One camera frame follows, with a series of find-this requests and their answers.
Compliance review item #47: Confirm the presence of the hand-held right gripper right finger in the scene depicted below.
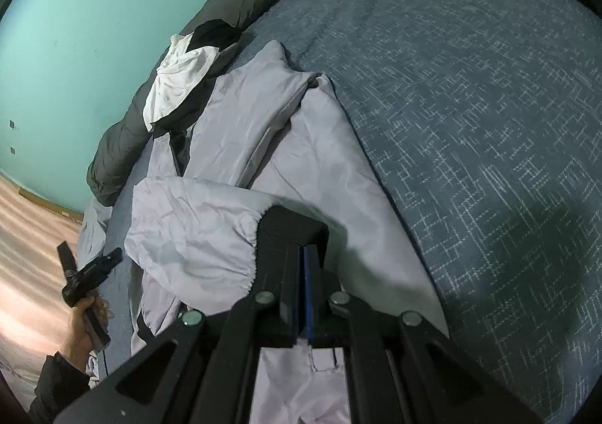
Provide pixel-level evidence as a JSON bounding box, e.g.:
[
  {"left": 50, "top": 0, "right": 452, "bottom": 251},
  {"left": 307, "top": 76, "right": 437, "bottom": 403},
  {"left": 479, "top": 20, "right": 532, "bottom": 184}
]
[{"left": 305, "top": 245, "right": 546, "bottom": 424}]

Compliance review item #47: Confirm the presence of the wooden frame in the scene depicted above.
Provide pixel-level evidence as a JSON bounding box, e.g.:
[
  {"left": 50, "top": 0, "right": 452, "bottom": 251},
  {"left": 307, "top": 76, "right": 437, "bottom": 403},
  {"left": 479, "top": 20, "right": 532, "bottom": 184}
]
[{"left": 19, "top": 189, "right": 85, "bottom": 220}]

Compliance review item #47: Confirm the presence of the pink curtain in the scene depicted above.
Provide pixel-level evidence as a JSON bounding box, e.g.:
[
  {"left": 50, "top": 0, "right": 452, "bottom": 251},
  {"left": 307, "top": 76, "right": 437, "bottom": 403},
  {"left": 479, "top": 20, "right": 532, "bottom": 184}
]
[{"left": 0, "top": 172, "right": 85, "bottom": 382}]

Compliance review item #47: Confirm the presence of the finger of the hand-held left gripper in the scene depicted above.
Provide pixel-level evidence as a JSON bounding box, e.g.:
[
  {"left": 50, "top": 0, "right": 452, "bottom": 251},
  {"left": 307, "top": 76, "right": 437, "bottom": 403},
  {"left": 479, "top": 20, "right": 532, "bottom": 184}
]
[{"left": 78, "top": 248, "right": 123, "bottom": 280}]

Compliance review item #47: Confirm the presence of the white thin shirt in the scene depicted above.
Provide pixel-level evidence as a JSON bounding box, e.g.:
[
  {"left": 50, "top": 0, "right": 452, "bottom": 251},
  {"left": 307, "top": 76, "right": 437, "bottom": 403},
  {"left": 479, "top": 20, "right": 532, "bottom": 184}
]
[{"left": 143, "top": 33, "right": 222, "bottom": 133}]

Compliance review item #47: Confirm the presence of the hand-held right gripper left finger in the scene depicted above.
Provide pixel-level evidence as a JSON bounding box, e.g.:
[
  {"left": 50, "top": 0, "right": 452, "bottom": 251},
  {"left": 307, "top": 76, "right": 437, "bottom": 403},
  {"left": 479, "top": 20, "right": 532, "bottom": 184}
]
[{"left": 52, "top": 245, "right": 306, "bottom": 424}]

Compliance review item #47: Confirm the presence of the person's left hand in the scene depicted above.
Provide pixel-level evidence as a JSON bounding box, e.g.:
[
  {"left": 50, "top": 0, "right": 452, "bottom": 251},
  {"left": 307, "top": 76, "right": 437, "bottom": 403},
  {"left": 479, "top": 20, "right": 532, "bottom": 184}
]
[{"left": 66, "top": 295, "right": 114, "bottom": 369}]

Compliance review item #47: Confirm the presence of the black garment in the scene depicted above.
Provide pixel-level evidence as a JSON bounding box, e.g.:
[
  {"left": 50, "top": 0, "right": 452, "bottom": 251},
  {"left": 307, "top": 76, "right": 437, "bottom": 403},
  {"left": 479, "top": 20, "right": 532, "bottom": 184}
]
[{"left": 155, "top": 20, "right": 243, "bottom": 133}]

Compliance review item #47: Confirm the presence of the grey jacket with black cuffs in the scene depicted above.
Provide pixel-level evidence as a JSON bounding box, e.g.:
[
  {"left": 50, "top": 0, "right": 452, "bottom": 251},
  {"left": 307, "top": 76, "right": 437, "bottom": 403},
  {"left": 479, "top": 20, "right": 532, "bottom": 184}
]
[{"left": 123, "top": 39, "right": 450, "bottom": 424}]

